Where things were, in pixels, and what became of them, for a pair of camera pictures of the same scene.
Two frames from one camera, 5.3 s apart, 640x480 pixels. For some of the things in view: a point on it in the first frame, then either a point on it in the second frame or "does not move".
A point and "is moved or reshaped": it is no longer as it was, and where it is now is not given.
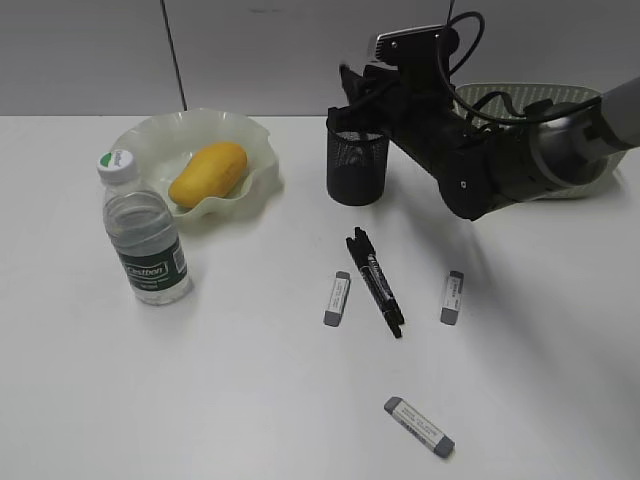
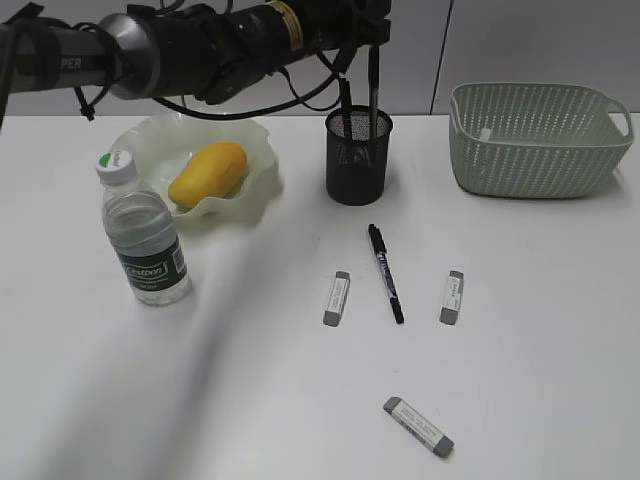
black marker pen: (376, 280) -> (388, 272)
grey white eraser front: (420, 426) does not move
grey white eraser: (452, 299) does not move
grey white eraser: (337, 299) does not move
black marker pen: (368, 261) is moved or reshaped
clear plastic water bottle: (143, 227) does not move
